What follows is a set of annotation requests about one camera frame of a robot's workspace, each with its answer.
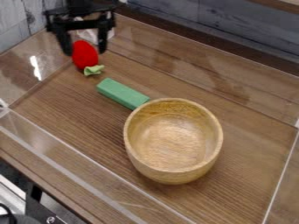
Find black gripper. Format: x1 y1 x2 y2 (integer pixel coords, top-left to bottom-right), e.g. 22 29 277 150
43 0 118 56

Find red plush strawberry toy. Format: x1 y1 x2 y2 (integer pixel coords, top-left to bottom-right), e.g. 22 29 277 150
71 40 104 76

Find green rectangular block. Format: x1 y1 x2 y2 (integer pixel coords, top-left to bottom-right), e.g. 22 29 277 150
96 78 150 110

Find wooden bowl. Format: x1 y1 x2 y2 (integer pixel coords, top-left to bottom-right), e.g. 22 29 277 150
123 98 224 185

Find clear acrylic tray enclosure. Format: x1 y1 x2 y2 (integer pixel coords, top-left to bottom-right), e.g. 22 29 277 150
0 17 299 224

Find black metal bracket with bolt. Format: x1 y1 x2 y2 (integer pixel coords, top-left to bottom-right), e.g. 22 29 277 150
26 184 67 224

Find black cable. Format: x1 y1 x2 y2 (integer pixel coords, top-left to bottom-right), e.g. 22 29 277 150
0 202 19 224

